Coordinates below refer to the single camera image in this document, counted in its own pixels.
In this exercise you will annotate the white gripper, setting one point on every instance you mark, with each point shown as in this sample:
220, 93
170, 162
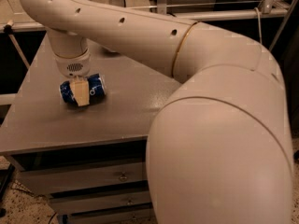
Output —
73, 66

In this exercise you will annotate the blue pepsi can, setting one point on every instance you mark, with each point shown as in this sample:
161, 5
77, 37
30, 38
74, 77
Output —
97, 89

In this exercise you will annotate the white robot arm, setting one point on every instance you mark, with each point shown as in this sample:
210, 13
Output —
220, 150

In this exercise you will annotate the grey drawer cabinet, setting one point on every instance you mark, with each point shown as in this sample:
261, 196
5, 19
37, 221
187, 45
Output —
42, 132

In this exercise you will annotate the wooden stick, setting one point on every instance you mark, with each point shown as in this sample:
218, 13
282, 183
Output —
9, 31

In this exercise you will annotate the top grey drawer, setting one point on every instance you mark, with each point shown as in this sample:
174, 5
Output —
67, 179

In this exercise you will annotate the grey drawer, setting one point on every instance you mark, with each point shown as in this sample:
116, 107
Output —
112, 216
67, 179
68, 206

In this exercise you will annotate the middle grey drawer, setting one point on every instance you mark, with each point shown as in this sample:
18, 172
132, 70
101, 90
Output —
68, 206

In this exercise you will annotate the bottom grey drawer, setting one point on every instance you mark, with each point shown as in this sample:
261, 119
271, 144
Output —
112, 216

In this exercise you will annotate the metal frame rail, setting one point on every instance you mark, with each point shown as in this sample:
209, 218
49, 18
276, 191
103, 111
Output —
229, 15

